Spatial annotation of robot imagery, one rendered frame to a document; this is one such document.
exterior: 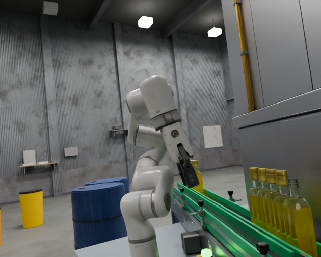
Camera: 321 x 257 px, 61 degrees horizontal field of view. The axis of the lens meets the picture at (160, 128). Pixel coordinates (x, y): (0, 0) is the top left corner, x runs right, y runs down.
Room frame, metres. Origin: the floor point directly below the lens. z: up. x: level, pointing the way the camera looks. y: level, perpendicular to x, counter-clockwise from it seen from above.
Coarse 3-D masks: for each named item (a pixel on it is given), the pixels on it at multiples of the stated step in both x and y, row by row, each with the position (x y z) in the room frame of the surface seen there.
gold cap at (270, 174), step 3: (267, 171) 0.89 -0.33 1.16; (270, 171) 0.89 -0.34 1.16; (273, 171) 0.88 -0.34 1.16; (267, 174) 0.90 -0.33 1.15; (270, 174) 0.89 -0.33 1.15; (273, 174) 0.88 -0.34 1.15; (267, 177) 0.90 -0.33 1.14; (270, 177) 0.89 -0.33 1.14; (273, 177) 0.88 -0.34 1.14; (267, 180) 0.90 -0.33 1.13; (270, 180) 0.89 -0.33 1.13; (273, 180) 0.88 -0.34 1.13; (267, 183) 0.90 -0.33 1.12; (270, 183) 0.89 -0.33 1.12; (273, 183) 0.88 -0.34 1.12
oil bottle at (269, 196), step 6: (270, 192) 0.89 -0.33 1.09; (276, 192) 0.88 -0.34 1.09; (264, 198) 0.91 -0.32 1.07; (270, 198) 0.88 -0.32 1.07; (270, 204) 0.88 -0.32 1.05; (270, 210) 0.89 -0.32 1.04; (270, 216) 0.89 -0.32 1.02; (270, 222) 0.90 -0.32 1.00; (270, 228) 0.90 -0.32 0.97; (276, 228) 0.87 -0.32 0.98; (276, 234) 0.87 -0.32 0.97
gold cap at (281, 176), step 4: (276, 172) 0.84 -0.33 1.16; (280, 172) 0.83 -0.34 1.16; (284, 172) 0.83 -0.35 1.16; (276, 176) 0.84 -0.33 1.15; (280, 176) 0.83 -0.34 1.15; (284, 176) 0.83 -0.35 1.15; (276, 180) 0.84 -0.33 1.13; (280, 180) 0.83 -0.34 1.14; (284, 180) 0.83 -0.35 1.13; (276, 184) 0.85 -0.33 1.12; (280, 184) 0.83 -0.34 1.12; (284, 184) 0.82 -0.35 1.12
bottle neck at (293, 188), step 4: (288, 180) 0.78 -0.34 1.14; (292, 180) 0.77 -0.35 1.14; (296, 180) 0.77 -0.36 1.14; (288, 184) 0.78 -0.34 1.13; (292, 184) 0.77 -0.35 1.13; (296, 184) 0.77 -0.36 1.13; (288, 188) 0.78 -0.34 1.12; (292, 188) 0.77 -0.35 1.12; (296, 188) 0.77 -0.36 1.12; (292, 192) 0.77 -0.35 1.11; (296, 192) 0.77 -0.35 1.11; (292, 196) 0.77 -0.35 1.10; (296, 196) 0.77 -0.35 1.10
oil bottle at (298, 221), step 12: (288, 204) 0.77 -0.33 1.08; (300, 204) 0.76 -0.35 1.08; (288, 216) 0.78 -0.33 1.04; (300, 216) 0.76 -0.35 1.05; (288, 228) 0.79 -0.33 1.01; (300, 228) 0.76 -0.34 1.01; (312, 228) 0.76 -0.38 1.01; (288, 240) 0.80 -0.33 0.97; (300, 240) 0.75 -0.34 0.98; (312, 240) 0.76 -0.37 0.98; (312, 252) 0.76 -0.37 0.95
